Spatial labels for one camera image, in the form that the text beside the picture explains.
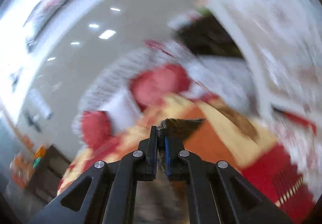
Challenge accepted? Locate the dark floral patterned shirt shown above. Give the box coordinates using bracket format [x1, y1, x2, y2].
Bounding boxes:
[133, 118, 204, 223]

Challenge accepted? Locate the orange red love blanket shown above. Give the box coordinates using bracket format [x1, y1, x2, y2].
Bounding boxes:
[58, 94, 321, 223]

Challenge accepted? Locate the dark wooden side table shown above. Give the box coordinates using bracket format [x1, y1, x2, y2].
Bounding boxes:
[25, 145, 71, 204]

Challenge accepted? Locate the left red heart pillow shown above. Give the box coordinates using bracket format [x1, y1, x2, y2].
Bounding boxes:
[81, 111, 112, 150]

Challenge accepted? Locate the red heart pillow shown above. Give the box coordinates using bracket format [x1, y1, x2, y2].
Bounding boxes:
[129, 64, 192, 111]
[81, 111, 112, 150]

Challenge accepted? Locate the orange bag on table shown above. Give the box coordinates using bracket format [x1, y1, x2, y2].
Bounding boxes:
[34, 146, 47, 160]

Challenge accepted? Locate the white square pillow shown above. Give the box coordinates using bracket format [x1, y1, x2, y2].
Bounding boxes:
[98, 87, 142, 135]

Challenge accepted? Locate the grey hanging cloth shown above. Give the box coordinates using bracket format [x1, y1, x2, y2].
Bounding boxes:
[24, 110, 42, 133]

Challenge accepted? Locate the right red heart pillow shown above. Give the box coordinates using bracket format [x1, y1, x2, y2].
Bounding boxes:
[129, 64, 192, 111]

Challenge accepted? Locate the floral padded headboard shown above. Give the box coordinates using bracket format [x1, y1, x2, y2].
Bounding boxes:
[71, 41, 255, 138]

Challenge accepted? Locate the dark carved wooden cabinet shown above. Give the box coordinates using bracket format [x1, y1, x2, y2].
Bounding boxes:
[175, 14, 244, 59]

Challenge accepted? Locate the white ornate floral chair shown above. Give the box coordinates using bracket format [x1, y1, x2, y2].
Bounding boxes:
[198, 0, 322, 184]

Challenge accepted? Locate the eye chart wall poster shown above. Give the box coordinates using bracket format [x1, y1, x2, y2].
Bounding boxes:
[28, 88, 54, 120]

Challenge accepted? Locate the framed wall photo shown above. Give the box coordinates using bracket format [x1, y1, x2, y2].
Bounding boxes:
[23, 0, 69, 53]

